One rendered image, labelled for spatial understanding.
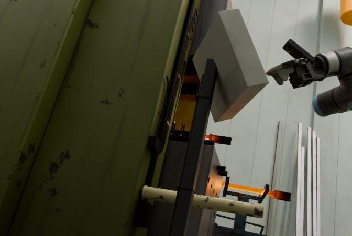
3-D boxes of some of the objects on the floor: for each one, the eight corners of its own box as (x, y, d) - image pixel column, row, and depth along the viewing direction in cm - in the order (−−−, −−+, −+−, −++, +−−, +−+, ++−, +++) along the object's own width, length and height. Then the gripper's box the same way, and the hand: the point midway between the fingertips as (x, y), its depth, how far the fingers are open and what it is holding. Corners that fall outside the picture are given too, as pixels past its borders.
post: (150, 422, 106) (219, 64, 151) (146, 425, 103) (218, 59, 147) (135, 417, 108) (208, 64, 152) (131, 420, 104) (207, 57, 148)
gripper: (332, 73, 140) (279, 85, 134) (318, 84, 148) (267, 95, 142) (322, 51, 143) (270, 61, 136) (309, 62, 151) (258, 73, 144)
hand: (268, 71), depth 140 cm, fingers closed
